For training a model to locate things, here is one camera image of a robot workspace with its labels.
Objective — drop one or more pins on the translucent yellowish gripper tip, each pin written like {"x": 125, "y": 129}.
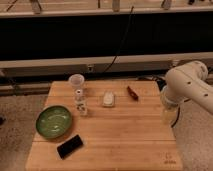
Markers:
{"x": 169, "y": 113}

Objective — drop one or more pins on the small clear white-capped bottle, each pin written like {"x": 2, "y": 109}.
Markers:
{"x": 80, "y": 102}

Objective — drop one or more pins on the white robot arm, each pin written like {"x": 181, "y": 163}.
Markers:
{"x": 185, "y": 81}

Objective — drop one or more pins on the small dark red object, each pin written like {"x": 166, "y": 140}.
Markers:
{"x": 132, "y": 93}

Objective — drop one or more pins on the wooden cutting board table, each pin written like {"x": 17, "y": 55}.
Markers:
{"x": 130, "y": 136}

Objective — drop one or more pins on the white soap in dish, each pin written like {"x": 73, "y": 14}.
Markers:
{"x": 108, "y": 99}

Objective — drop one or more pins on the clear plastic cup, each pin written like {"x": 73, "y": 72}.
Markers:
{"x": 76, "y": 81}

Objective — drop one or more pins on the black smartphone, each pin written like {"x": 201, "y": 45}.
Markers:
{"x": 69, "y": 146}

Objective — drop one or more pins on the green bowl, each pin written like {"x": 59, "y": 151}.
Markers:
{"x": 53, "y": 122}

